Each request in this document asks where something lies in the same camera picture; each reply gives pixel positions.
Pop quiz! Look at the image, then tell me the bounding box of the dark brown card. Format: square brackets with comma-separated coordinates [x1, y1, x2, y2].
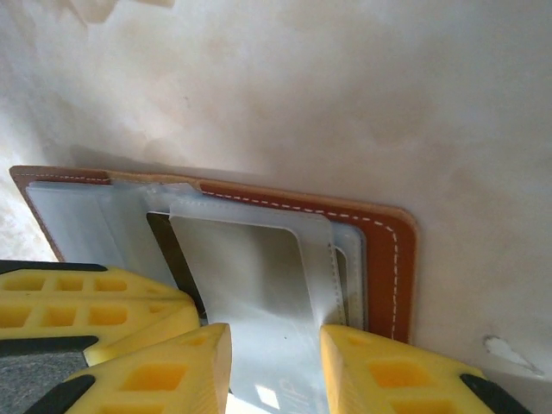
[145, 210, 208, 323]

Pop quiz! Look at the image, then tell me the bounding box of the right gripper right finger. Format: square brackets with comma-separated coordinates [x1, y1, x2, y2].
[320, 323, 536, 414]

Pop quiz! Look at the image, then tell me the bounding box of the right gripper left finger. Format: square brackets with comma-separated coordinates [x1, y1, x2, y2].
[41, 322, 234, 414]

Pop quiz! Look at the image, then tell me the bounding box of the brown leather card holder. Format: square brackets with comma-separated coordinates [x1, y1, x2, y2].
[9, 165, 418, 346]

